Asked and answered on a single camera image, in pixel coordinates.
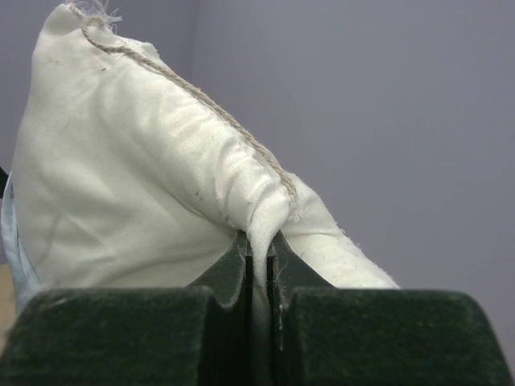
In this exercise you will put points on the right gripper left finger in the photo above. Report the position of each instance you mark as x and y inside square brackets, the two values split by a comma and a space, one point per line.
[195, 335]

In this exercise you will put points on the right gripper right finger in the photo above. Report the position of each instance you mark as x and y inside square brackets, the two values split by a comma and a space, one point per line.
[323, 335]

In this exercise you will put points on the white pillow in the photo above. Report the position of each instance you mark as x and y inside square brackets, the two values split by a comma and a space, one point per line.
[122, 178]

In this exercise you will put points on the light blue pillowcase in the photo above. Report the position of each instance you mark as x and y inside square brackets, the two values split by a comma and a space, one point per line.
[25, 278]

